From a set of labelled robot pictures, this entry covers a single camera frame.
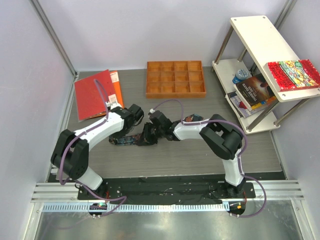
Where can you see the left aluminium frame post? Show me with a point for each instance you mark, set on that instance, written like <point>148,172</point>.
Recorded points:
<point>52,34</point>

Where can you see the white two-tier shelf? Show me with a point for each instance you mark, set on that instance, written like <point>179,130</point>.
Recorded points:
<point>265,44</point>

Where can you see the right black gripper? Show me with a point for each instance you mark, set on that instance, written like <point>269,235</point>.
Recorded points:
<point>147,139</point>

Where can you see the red colourful book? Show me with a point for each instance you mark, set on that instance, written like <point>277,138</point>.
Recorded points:
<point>293,75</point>

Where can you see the orange notebook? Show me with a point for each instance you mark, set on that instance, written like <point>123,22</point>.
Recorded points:
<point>111,83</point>

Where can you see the aluminium frame post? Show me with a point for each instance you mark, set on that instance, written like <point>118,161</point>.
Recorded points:
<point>52,34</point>
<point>284,13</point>

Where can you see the red folder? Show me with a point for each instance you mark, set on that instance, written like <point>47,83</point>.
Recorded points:
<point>90,97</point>

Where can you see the blue lidded jar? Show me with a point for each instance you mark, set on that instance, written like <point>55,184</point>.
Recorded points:
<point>241,75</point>

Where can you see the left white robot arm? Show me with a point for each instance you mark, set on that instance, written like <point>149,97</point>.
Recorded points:
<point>71,152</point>

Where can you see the floral navy necktie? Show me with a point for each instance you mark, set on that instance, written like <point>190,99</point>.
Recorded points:
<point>134,139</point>

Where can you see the bottom stacked books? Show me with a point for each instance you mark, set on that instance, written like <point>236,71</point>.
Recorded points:
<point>240,106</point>

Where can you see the orange wooden compartment tray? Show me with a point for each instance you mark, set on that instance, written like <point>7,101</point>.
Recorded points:
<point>175,79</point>

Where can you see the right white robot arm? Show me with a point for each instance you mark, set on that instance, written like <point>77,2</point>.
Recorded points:
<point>222,137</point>

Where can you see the right aluminium frame post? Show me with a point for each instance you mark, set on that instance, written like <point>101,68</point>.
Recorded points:
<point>284,13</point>

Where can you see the dark brown book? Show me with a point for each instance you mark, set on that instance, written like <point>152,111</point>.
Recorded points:
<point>255,92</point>

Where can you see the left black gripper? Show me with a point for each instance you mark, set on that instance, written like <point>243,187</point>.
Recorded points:
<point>122,135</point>

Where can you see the slotted white cable duct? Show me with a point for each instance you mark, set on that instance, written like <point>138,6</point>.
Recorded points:
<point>59,207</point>

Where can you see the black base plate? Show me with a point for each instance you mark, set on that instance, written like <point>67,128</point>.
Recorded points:
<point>173,190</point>

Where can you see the aluminium rail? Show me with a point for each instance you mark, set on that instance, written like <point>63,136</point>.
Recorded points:
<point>54,192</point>

